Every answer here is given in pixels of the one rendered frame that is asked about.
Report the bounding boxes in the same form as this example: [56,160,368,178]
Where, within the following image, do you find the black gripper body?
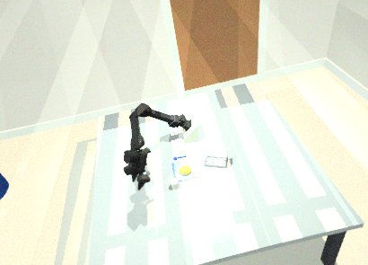
[135,161,151,182]

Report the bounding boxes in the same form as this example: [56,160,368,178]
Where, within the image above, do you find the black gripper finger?
[138,181,146,190]
[132,173,138,182]

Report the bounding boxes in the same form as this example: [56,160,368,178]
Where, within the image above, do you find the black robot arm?
[123,103,192,175]

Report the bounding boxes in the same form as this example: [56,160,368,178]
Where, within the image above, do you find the yellow plate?
[180,165,191,175]

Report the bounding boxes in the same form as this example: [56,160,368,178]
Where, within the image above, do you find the grey dish rack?
[204,150,228,168]

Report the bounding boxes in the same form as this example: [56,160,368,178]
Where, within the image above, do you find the grey cylinder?
[171,178,179,190]

